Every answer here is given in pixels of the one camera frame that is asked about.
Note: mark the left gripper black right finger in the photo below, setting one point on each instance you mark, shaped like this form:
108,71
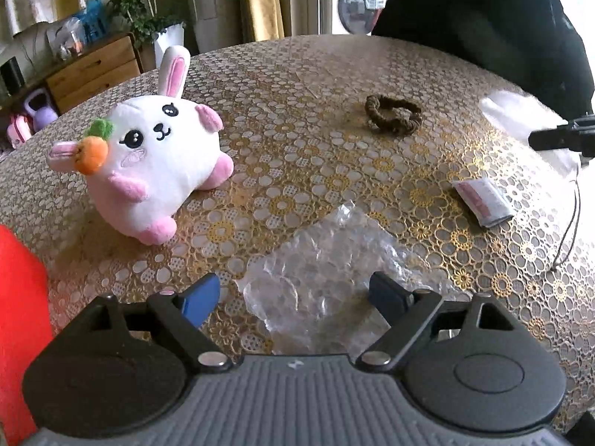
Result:
408,315

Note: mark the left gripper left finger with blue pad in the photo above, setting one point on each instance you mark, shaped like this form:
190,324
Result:
175,321

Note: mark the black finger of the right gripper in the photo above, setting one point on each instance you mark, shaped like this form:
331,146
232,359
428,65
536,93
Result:
577,135

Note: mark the clear bubble wrap sheet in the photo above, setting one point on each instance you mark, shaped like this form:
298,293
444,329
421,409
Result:
311,292

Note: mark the patterned lace tablecloth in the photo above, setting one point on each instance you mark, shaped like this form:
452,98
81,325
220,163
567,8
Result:
302,144

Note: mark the small pink white packet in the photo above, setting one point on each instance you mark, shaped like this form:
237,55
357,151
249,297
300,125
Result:
485,201

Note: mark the white pink bunny plush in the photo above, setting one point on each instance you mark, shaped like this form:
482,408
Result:
146,157

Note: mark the brown hair scrunchie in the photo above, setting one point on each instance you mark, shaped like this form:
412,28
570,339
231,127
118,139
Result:
399,116

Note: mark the red cardboard box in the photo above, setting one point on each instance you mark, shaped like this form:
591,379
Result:
25,330

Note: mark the purple kettlebell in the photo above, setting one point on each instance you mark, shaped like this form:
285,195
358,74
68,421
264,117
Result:
38,106

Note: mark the pink toy case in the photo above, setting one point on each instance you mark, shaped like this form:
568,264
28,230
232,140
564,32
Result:
19,130

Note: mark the wooden tv cabinet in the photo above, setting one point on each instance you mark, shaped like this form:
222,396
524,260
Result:
103,65

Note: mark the white plant pot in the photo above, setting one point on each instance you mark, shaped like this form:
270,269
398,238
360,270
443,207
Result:
172,35

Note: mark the white standing air conditioner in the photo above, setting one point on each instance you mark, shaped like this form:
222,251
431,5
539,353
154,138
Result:
216,23

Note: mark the black speaker cylinder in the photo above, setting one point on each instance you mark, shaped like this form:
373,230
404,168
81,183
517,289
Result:
12,77

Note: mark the blue gift bag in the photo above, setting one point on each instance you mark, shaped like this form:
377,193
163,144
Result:
94,21

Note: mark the green potted plant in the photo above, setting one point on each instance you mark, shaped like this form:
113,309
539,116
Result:
135,4

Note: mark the yellow curtain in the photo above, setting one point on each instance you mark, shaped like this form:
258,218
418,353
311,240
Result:
261,20

